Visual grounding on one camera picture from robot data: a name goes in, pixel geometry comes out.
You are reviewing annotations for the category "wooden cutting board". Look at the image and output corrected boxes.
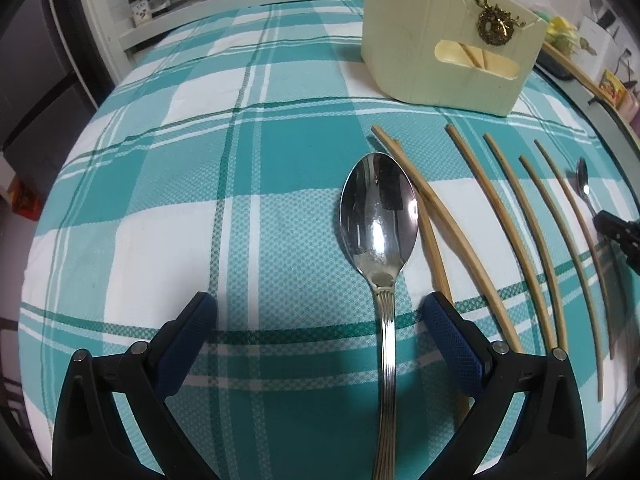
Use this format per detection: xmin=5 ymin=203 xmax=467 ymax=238
xmin=541 ymin=41 xmax=640 ymax=128

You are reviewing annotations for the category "yellow packet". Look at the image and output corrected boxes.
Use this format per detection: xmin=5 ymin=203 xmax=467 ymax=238
xmin=600 ymin=70 xmax=629 ymax=107

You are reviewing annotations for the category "dark grey refrigerator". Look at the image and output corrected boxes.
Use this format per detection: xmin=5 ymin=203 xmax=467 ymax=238
xmin=0 ymin=0 xmax=117 ymax=163

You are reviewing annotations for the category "white label spice jar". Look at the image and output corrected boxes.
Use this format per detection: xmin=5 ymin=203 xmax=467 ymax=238
xmin=127 ymin=0 xmax=152 ymax=29

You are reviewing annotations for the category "wooden chopstick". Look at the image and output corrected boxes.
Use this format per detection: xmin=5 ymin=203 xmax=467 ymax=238
xmin=518 ymin=155 xmax=605 ymax=402
xmin=392 ymin=141 xmax=472 ymax=420
xmin=371 ymin=126 xmax=525 ymax=355
xmin=533 ymin=139 xmax=615 ymax=360
xmin=445 ymin=124 xmax=546 ymax=290
xmin=483 ymin=133 xmax=569 ymax=351
xmin=457 ymin=0 xmax=495 ymax=69

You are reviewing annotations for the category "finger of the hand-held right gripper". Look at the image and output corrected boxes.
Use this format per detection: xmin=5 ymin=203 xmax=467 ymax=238
xmin=594 ymin=210 xmax=640 ymax=277

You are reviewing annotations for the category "red paper item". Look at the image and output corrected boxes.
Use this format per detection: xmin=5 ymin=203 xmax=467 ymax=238
xmin=9 ymin=180 xmax=45 ymax=222

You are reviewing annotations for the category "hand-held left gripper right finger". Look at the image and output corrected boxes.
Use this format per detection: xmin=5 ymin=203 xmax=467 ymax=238
xmin=420 ymin=291 xmax=588 ymax=480

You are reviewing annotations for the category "plastic bag with sponges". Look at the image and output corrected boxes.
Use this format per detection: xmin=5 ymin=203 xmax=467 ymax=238
xmin=525 ymin=0 xmax=597 ymax=57

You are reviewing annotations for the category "teal checked tablecloth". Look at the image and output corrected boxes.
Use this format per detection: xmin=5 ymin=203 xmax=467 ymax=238
xmin=17 ymin=0 xmax=640 ymax=480

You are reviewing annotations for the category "white knife block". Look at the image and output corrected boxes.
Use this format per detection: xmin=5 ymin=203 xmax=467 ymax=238
xmin=577 ymin=0 xmax=627 ymax=80

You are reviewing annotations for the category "small metal spoon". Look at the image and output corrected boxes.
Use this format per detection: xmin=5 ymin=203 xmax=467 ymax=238
xmin=575 ymin=157 xmax=601 ymax=218

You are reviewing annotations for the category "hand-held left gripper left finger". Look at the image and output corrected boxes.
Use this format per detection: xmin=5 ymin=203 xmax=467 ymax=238
xmin=50 ymin=291 xmax=218 ymax=480

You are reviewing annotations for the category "cream utensil holder box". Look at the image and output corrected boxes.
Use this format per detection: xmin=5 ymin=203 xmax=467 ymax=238
xmin=360 ymin=0 xmax=548 ymax=117

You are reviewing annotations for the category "large metal spoon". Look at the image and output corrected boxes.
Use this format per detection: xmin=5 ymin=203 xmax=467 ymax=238
xmin=338 ymin=151 xmax=420 ymax=480

